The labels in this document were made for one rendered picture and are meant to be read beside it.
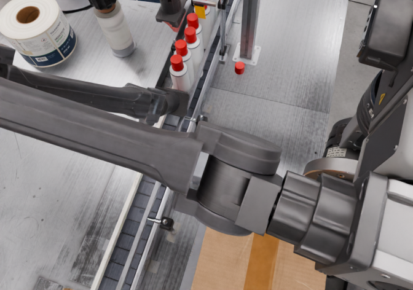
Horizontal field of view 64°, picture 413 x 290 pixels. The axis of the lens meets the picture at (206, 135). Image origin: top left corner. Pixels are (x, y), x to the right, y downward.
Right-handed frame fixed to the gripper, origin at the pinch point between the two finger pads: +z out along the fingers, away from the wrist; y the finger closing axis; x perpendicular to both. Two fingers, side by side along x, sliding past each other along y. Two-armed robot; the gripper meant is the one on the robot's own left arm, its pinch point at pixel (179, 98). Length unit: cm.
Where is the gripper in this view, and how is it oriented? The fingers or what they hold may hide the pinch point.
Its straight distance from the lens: 101.9
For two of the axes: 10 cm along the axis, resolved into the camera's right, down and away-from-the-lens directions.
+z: 2.0, -2.0, 9.6
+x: -1.9, 9.5, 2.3
